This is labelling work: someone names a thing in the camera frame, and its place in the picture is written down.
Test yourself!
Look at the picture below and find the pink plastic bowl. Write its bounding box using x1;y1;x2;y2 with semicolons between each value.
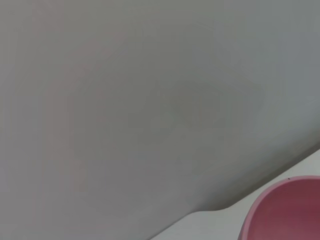
238;175;320;240

